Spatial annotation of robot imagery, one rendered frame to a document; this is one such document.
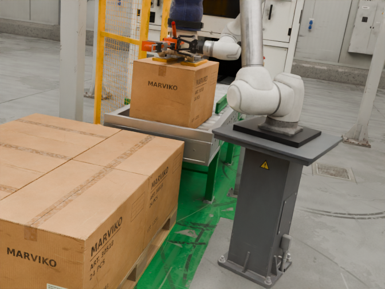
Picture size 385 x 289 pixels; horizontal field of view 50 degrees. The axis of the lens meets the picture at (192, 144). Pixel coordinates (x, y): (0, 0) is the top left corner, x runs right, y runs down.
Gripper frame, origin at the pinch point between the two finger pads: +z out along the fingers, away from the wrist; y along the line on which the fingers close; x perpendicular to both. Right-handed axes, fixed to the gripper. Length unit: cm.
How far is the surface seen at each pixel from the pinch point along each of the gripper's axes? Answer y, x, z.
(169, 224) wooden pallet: 102, -30, -19
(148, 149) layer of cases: 53, -43, -6
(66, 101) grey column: 63, 59, 104
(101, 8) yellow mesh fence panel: -13, 111, 102
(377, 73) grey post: 24, 271, -164
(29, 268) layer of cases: 70, -136, 1
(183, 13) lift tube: -17.6, 15.4, -1.2
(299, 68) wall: 89, 857, -83
